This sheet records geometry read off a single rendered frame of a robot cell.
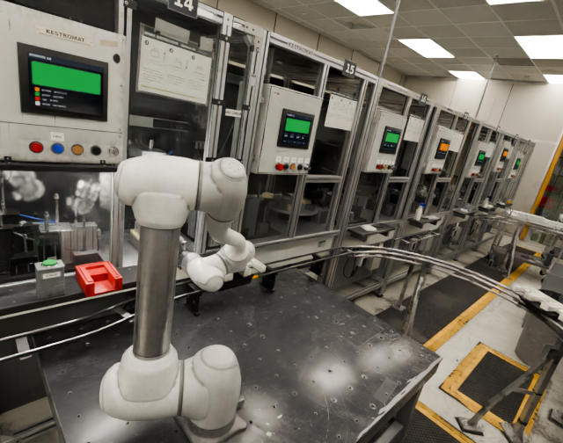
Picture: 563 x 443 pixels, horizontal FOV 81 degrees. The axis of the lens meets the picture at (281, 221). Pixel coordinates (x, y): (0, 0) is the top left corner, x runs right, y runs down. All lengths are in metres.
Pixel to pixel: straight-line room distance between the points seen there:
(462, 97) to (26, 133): 9.10
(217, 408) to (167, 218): 0.58
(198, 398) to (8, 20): 1.22
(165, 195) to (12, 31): 0.74
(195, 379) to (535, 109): 8.77
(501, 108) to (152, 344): 8.93
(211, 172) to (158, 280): 0.31
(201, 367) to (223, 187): 0.53
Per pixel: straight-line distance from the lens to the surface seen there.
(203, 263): 1.36
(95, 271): 1.52
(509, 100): 9.32
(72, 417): 1.34
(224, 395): 1.10
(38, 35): 1.38
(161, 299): 0.95
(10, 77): 1.37
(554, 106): 9.14
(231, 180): 0.83
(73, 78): 1.37
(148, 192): 0.84
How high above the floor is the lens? 1.66
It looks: 17 degrees down
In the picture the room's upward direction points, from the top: 11 degrees clockwise
